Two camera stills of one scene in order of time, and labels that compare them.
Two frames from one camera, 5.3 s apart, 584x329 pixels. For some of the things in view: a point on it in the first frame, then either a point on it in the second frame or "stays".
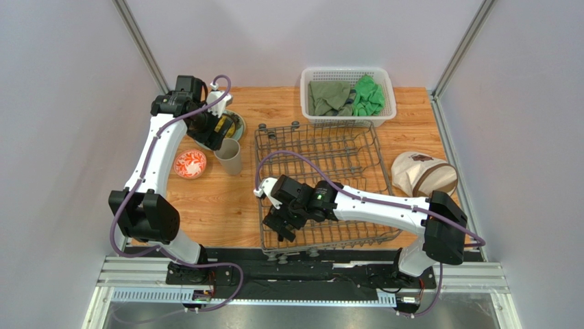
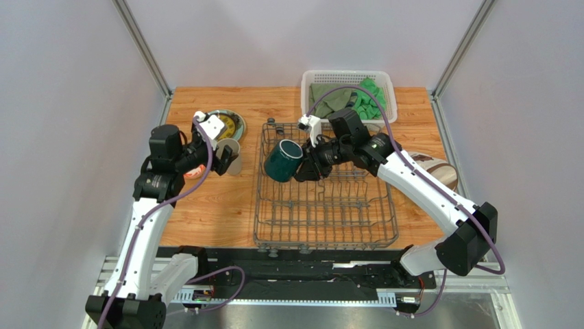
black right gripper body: x=280 y=218 → x=312 y=157
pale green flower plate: x=238 y=133 stays
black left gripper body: x=203 y=129 → x=215 y=162
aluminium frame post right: x=485 y=10 stays
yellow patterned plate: x=232 y=128 stays
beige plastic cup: x=229 y=156 stays
